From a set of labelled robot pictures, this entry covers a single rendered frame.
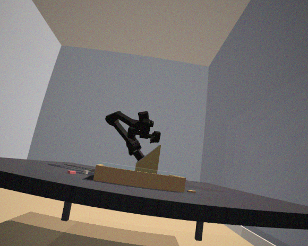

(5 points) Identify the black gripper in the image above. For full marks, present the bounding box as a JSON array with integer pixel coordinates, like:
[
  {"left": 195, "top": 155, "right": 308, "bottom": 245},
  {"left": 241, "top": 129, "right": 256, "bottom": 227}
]
[{"left": 127, "top": 127, "right": 161, "bottom": 143}]

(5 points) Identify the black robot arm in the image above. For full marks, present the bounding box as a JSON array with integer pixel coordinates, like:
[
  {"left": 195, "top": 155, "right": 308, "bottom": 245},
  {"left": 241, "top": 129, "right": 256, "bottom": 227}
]
[{"left": 105, "top": 111, "right": 154, "bottom": 161}]

